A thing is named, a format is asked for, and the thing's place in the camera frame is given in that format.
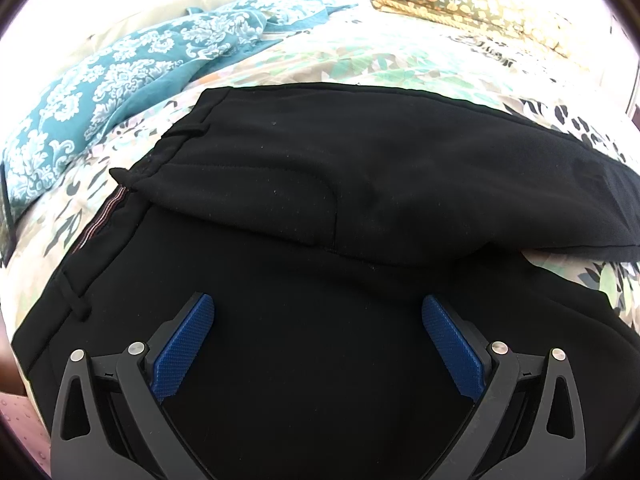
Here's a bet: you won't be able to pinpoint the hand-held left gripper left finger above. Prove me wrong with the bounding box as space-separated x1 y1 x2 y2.
50 292 217 480

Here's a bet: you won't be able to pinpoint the teal patterned pillow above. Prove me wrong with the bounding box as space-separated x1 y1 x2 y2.
2 0 358 221

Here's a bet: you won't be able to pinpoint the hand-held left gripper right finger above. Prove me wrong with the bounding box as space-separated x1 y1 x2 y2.
421 294 587 480

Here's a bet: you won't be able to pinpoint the pink dotted cloth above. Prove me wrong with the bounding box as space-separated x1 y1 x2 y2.
0 392 51 461

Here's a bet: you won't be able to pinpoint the black pants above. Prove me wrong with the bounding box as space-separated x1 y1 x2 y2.
9 81 640 480

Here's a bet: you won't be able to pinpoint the floral bed sheet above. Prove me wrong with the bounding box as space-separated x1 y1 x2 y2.
0 0 640 341

